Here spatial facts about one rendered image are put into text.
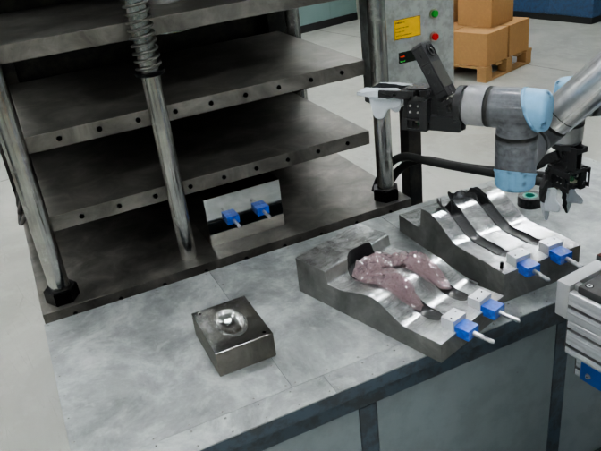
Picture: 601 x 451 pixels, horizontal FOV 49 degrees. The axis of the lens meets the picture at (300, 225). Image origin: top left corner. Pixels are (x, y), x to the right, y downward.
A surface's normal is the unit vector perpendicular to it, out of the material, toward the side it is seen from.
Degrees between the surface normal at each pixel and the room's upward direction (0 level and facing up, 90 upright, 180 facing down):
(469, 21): 90
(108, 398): 0
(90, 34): 90
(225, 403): 0
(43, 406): 0
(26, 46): 90
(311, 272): 90
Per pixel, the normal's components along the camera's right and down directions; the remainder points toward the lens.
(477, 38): -0.71, 0.39
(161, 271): -0.11, -0.88
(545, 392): 0.43, 0.37
